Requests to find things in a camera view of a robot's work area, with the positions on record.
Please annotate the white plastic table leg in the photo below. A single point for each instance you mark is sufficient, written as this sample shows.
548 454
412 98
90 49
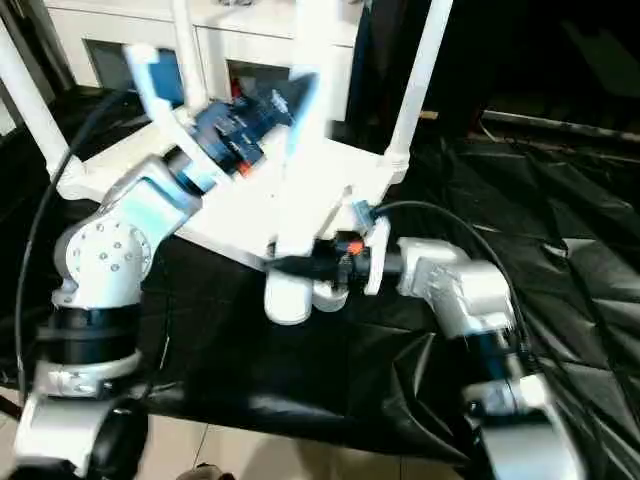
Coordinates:
290 295
420 75
35 100
190 60

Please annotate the white plastic table top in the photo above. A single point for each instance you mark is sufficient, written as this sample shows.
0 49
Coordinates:
280 175

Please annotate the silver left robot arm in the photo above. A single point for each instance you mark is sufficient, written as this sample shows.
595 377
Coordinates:
110 260

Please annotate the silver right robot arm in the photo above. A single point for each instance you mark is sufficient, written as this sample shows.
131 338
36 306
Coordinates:
465 290

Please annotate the black work mat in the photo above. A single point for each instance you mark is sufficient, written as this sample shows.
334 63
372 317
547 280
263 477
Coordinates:
325 360

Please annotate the white glass-door cabinet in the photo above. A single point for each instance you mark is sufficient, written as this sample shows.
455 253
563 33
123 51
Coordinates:
240 30

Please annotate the small gold label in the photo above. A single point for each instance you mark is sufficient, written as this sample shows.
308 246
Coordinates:
429 115

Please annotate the grey curtain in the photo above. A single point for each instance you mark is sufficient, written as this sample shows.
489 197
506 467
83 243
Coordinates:
20 60

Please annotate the black cabinet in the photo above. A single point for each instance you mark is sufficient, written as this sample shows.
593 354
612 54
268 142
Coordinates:
550 50

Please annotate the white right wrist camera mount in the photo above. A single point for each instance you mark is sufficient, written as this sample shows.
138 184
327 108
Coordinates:
377 260

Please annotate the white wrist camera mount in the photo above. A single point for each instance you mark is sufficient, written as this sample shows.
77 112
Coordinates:
377 260
155 105

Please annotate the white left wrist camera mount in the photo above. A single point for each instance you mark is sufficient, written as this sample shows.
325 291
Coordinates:
155 105

